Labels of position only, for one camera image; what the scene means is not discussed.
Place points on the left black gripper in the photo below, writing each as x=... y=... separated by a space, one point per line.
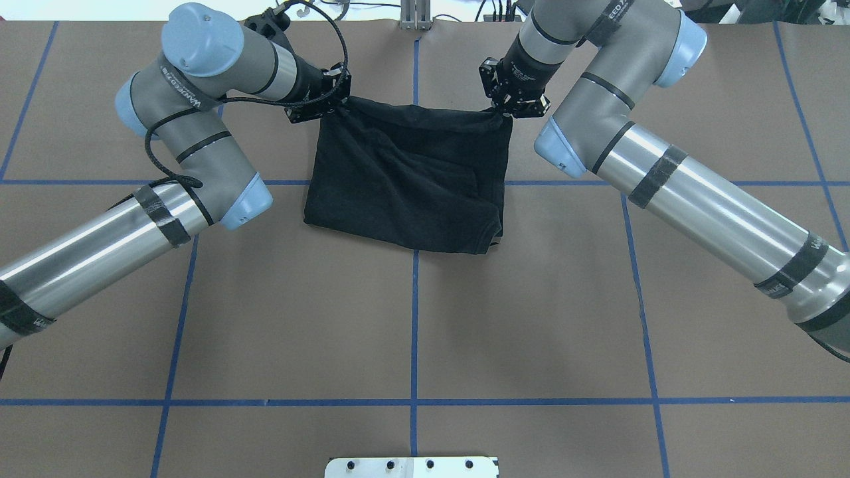
x=307 y=83

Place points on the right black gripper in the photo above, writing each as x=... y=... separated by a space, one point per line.
x=526 y=74

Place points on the black graphic t-shirt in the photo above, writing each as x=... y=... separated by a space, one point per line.
x=421 y=178

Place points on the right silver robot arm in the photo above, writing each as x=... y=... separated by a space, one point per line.
x=584 y=66

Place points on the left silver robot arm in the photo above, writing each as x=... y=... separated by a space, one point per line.
x=207 y=59

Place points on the aluminium frame post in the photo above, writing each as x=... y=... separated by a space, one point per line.
x=415 y=15

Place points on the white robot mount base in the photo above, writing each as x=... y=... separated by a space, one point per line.
x=433 y=466

